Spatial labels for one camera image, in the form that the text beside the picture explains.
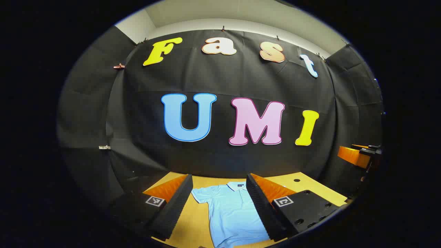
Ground light blue T-shirt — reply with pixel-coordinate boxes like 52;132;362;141
191;182;271;248

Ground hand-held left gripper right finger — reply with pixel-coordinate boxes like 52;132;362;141
246;173;347;241

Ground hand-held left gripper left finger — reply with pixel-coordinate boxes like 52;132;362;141
110;174;193;241

